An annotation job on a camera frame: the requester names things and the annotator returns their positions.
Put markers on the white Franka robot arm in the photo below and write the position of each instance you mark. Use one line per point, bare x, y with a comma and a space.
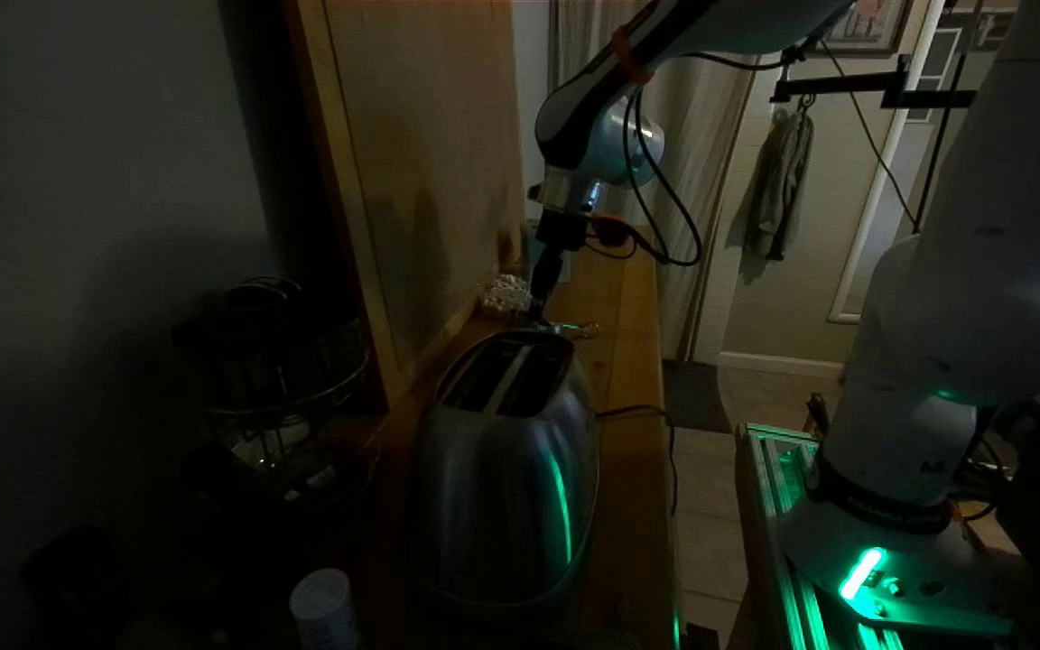
976, 289

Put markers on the tall wooden panel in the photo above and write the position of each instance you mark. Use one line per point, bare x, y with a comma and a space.
424, 166

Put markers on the white door frame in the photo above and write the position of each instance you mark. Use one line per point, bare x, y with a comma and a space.
887, 202

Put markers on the beige curtain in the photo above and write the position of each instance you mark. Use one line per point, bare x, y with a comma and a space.
695, 219

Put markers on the framed wall picture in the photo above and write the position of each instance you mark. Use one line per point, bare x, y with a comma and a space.
870, 28

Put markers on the white cylindrical container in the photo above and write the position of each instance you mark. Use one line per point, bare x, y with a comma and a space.
323, 609

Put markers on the silver two-slot toaster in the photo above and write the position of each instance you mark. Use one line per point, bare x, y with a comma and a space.
506, 481

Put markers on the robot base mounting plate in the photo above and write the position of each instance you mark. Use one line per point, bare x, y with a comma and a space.
895, 579

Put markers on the black wall bracket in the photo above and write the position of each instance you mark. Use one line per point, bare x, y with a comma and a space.
870, 87

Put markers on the aluminium robot stand frame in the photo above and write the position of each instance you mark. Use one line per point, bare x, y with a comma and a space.
773, 481

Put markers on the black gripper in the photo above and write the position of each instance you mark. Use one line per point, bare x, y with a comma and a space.
553, 248

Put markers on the hanging grey towel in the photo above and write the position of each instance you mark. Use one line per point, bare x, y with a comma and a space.
779, 180

